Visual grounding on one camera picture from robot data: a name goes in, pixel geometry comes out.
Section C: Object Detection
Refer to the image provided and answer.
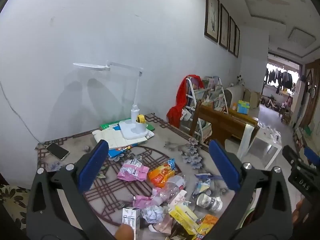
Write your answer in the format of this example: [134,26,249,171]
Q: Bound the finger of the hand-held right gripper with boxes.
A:
[304,147,320,167]
[282,145,304,170]

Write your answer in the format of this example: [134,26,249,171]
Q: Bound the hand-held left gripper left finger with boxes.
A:
[26,139,118,240]

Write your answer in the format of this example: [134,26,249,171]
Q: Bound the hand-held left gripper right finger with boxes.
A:
[202,139,293,240]

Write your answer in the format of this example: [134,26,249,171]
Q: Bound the blue white wrapper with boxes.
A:
[192,179,212,197]

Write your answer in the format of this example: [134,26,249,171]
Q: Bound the green rimmed trash bin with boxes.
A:
[241,209,255,228]

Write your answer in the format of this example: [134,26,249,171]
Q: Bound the person's left hand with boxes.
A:
[114,224,134,240]

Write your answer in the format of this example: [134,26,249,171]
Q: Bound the white coffee table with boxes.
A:
[225,124,283,169]

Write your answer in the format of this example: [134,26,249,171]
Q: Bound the blue picture book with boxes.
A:
[108,144,136,159]

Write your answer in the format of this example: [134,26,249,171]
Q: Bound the white cloth strip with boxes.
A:
[236,124,255,159]

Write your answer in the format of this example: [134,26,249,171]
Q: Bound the large pink wrapper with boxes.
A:
[117,159,149,182]

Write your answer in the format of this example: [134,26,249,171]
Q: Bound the black smartphone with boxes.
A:
[46,142,70,160]

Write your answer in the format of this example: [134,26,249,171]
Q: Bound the crushed paper cup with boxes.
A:
[196,193,223,213]

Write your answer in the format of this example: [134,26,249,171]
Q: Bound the green book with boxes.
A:
[100,121,125,132]

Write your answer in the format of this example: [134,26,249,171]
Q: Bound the wooden chair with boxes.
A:
[189,101,259,155]

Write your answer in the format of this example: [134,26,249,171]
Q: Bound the wooden side table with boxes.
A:
[229,109,259,126]

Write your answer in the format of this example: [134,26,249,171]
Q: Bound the white desk lamp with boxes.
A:
[73,60,148,139]

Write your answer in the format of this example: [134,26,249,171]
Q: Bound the clear plastic bottle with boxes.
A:
[151,175,187,205]

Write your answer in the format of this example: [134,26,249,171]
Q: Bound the child's balance bike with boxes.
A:
[265,95,279,109]

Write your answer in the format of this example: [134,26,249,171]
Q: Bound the small orange packet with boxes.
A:
[197,214,219,239]

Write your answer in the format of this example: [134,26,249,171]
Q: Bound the small pink wrapper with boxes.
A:
[132,195,160,209]

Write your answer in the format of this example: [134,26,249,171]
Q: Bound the colourful toy box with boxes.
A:
[236,100,250,115]

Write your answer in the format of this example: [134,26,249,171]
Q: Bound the white milk carton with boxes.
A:
[122,207,140,240]

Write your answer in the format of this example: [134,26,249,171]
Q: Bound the wooden partition screen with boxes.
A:
[299,60,320,130]

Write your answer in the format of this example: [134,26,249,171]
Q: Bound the orange snack packet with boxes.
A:
[147,159,177,188]

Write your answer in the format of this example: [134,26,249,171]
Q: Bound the yellow packet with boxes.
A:
[168,203,201,234]

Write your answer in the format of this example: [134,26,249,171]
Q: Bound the white sofa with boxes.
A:
[224,85,247,110]

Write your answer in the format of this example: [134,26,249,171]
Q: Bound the white book rack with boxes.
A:
[185,76,229,143]

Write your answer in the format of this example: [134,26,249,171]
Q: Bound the crumpled paper ball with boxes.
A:
[141,205,165,224]

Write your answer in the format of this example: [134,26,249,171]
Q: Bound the hanging clothes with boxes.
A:
[265,65,298,93]

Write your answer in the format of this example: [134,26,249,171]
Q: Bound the red cloth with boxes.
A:
[167,75,200,128]

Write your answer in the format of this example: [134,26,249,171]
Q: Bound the floral cushion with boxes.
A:
[0,184,32,232]

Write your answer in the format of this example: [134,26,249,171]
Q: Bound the beige wrapper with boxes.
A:
[149,215,173,235]

